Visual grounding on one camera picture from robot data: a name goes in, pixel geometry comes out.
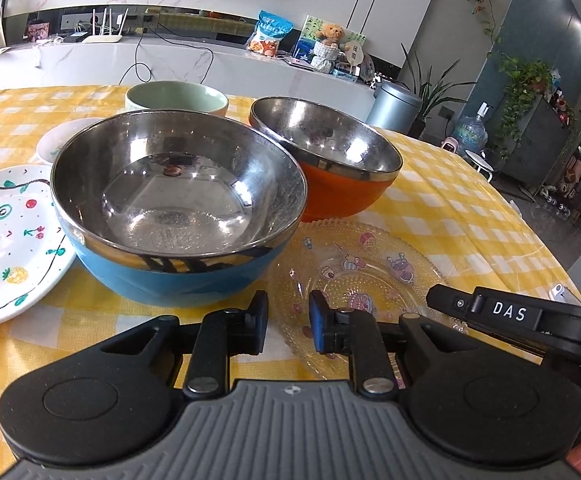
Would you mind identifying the green ceramic bowl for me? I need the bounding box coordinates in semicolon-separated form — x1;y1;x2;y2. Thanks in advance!
124;80;230;117

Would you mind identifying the teddy bear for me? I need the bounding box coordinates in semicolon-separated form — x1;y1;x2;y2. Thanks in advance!
315;22;345;51

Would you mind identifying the yellow checked tablecloth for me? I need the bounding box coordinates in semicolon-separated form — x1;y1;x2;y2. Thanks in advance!
0;84;568;474

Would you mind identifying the water dispenser bottle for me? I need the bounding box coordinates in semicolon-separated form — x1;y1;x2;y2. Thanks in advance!
451;102;490;156

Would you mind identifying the small white sticker plate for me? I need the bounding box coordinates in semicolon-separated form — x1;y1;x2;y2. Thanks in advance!
36;117;102;165

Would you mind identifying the white fruit-pattern plate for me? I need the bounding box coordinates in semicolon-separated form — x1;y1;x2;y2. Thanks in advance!
0;165;76;324

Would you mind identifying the grey metal trash bin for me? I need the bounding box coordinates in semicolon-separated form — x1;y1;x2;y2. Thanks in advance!
365;80;423;133

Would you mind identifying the white marble tv cabinet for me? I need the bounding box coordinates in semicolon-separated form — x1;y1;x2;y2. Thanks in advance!
0;36;374;119

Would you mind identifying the white wifi router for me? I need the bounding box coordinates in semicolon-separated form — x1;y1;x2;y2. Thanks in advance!
83;9;129;44

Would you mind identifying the blue steel-lined bowl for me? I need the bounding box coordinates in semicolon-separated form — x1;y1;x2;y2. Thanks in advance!
51;110;307;308

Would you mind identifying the blue snack bag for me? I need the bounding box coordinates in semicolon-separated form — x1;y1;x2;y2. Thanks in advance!
246;10;293;58

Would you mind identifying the clear glass cartoon plate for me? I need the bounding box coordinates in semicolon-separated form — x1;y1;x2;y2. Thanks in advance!
266;219;468;379

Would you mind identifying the potted green plant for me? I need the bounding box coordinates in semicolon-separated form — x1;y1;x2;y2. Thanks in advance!
401;46;475;139

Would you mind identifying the orange steel-lined bowl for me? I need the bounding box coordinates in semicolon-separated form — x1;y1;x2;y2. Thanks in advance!
249;96;403;222

